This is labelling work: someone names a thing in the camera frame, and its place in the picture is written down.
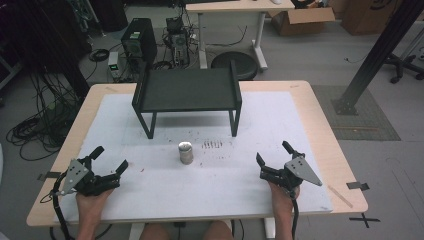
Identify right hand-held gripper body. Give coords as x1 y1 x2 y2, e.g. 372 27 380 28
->
260 152 324 193

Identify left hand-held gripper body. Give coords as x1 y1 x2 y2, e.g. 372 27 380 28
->
60 155 121 197

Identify silver metal can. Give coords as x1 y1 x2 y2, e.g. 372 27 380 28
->
177 141 195 166

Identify person's left hand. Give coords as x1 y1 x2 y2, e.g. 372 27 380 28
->
75 188 115 215

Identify person's right hand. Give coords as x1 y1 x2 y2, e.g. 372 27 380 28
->
268 181 301 215

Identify black tape strip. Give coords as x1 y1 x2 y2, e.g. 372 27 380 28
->
36 170 62 183
345 181 371 192

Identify light wooden table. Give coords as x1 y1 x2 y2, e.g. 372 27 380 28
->
26 80 369 228

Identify white foam table mat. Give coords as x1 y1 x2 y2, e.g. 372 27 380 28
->
53 91 334 224

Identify person's left knee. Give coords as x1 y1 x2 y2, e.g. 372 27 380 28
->
138 222 172 240

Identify person's knee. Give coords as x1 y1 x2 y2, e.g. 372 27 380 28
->
138 222 172 240
202 220 235 240

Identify black tape cross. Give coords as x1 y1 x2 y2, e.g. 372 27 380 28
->
348 212 381 230

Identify person's right knee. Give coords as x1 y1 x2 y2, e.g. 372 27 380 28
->
202 220 235 240

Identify grey floor mat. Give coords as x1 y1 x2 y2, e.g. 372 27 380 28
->
311 84 402 142

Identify small white power unit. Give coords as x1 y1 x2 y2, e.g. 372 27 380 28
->
107 51 121 80

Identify round black disc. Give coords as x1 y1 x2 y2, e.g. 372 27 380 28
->
210 50 259 81

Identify black metal shelf rack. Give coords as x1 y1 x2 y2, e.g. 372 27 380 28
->
131 59 243 140

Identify black computer tower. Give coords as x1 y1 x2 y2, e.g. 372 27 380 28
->
120 17 158 70

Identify dark curtain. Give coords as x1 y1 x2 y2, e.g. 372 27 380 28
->
0 0 129 101

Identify open cardboard box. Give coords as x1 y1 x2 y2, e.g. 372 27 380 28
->
270 6 336 37

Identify small open computer case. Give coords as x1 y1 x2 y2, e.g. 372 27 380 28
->
165 16 191 68

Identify black office chair base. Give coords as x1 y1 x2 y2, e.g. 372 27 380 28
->
383 52 424 85

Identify white-legged wooden desk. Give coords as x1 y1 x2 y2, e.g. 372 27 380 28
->
185 0 296 72

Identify large closed cardboard box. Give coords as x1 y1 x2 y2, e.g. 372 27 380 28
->
339 0 404 36

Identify left hand-held gripper cable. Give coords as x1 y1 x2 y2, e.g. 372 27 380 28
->
39 171 76 240

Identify hand-held gripper cable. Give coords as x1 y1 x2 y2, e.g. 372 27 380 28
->
289 189 300 240
39 171 76 240

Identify right hand-held gripper cable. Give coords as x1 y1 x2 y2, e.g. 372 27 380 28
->
289 189 300 240

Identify tangle of black floor cables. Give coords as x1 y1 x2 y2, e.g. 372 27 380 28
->
5 71 84 162

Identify coiled black cable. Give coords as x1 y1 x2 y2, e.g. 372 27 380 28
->
88 48 111 63

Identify black metal frame post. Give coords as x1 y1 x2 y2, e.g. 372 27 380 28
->
330 0 424 116

